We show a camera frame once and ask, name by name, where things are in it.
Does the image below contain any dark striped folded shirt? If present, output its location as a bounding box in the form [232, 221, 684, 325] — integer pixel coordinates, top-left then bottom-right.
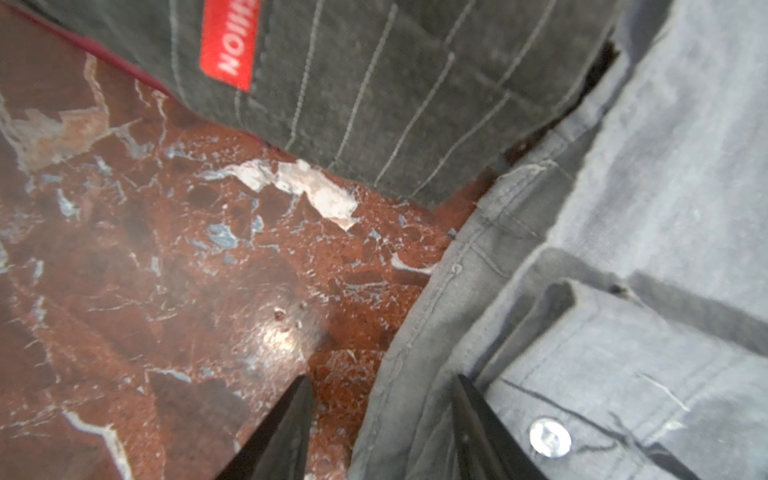
[24, 1, 623, 207]

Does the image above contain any grey long sleeve shirt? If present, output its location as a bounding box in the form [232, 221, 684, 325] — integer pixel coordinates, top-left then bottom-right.
[348, 1, 767, 479]

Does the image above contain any maroon folded shirt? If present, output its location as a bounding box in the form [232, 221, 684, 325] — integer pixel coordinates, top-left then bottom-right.
[1, 1, 175, 97]

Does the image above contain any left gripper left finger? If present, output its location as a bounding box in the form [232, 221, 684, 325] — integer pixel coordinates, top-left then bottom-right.
[215, 375, 314, 480]

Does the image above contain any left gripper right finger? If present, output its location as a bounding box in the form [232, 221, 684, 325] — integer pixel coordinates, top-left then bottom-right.
[451, 374, 546, 480]

